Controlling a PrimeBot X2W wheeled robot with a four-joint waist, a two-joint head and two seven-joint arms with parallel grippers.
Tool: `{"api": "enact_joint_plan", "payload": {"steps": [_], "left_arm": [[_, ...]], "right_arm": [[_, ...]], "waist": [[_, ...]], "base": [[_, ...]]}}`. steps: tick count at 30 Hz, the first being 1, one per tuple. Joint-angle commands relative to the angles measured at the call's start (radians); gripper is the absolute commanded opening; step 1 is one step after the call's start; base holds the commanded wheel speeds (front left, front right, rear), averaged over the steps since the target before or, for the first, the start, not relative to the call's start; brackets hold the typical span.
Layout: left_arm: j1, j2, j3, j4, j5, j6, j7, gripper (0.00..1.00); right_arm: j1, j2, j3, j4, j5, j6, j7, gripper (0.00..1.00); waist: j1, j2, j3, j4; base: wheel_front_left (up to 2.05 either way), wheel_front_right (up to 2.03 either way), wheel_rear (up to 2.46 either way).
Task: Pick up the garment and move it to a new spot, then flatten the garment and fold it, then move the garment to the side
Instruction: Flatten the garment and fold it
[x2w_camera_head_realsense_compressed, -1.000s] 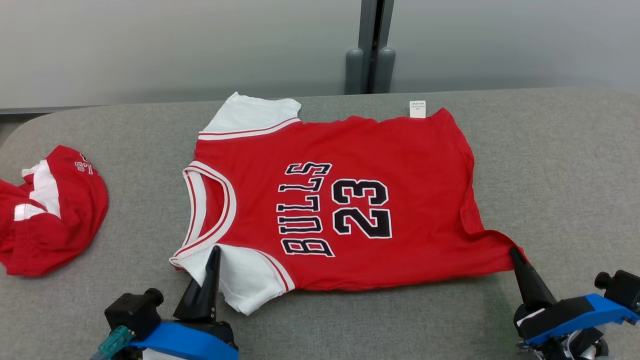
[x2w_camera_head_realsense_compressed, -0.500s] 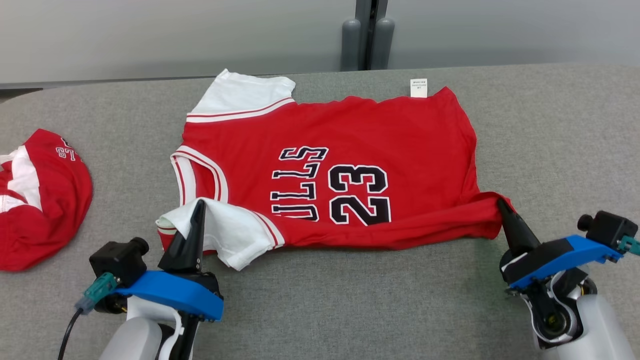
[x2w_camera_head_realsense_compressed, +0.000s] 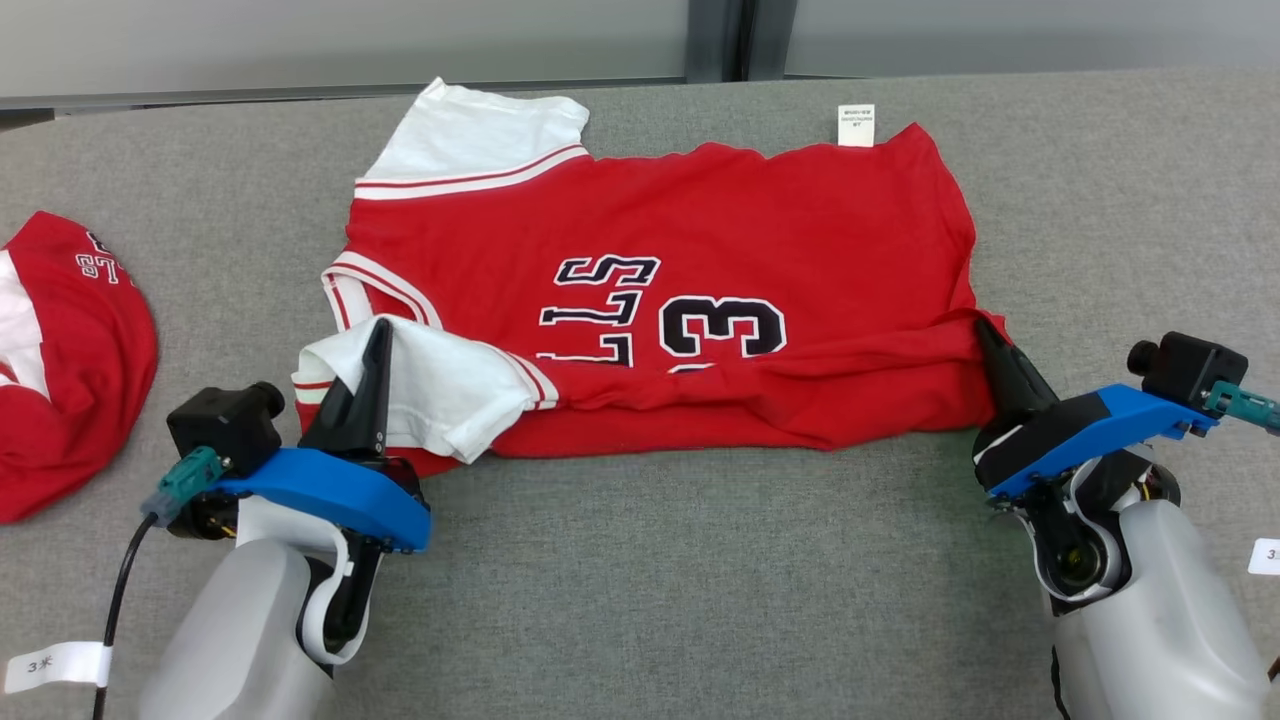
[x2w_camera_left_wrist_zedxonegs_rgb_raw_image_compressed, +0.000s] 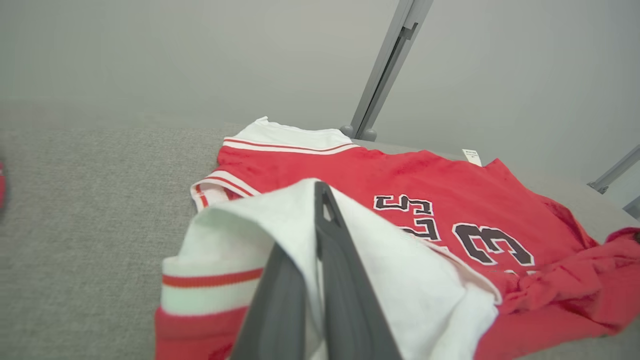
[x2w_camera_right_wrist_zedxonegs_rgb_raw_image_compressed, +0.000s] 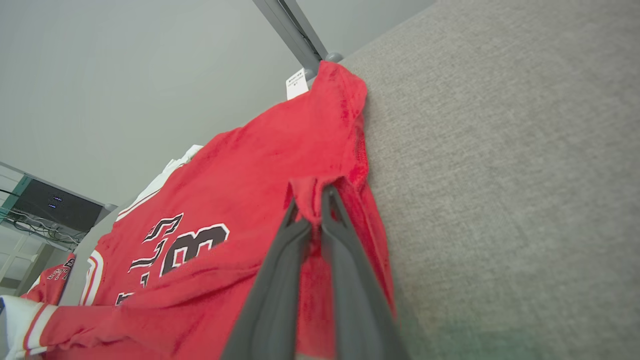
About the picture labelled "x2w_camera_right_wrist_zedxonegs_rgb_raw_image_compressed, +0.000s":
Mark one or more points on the dark grey bin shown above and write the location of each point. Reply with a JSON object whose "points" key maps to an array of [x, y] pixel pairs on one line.
{"points": [[55, 205]]}

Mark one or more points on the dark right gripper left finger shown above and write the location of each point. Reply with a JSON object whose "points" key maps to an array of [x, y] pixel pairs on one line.
{"points": [[270, 310]]}

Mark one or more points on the red basketball jersey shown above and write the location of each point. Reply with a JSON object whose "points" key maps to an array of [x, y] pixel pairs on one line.
{"points": [[250, 165]]}

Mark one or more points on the red shorts with white band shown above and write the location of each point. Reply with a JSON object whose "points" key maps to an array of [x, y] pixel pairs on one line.
{"points": [[50, 285]]}

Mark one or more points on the grey partition joint post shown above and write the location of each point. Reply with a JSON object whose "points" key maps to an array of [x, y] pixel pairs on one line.
{"points": [[290, 25]]}

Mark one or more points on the teal box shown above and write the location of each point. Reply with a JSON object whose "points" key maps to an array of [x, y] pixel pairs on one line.
{"points": [[15, 195]]}

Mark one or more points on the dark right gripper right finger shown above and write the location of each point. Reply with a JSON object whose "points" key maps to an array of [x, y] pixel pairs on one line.
{"points": [[355, 310]]}

